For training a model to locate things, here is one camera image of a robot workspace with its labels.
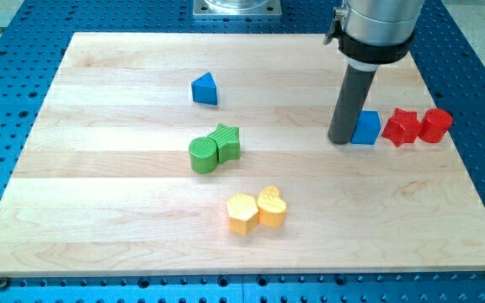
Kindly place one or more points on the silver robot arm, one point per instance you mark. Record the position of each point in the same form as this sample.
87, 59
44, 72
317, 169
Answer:
371, 33

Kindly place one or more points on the blue triangle block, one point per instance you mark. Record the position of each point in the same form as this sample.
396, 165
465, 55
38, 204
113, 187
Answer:
204, 90

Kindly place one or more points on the blue cube block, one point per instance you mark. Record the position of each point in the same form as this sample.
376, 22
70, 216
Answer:
367, 129

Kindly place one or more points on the green star block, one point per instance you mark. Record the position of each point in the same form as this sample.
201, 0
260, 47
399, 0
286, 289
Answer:
227, 142

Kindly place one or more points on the green cylinder block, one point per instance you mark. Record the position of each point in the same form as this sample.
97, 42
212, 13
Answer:
203, 155

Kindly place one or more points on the yellow hexagon block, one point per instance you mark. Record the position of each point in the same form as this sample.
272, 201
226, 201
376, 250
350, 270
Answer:
242, 211

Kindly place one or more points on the yellow heart block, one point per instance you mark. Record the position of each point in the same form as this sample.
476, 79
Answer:
271, 207

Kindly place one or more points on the light wooden board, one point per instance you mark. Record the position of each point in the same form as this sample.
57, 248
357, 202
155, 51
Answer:
104, 184

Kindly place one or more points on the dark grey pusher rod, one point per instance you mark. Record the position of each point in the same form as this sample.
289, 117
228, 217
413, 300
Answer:
350, 102

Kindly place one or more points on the red star block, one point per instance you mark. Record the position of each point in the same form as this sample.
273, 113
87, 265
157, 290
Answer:
402, 127

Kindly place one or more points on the red cylinder block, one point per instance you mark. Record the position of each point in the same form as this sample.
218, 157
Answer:
435, 124

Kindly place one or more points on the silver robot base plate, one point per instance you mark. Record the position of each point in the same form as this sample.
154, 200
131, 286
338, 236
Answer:
236, 8

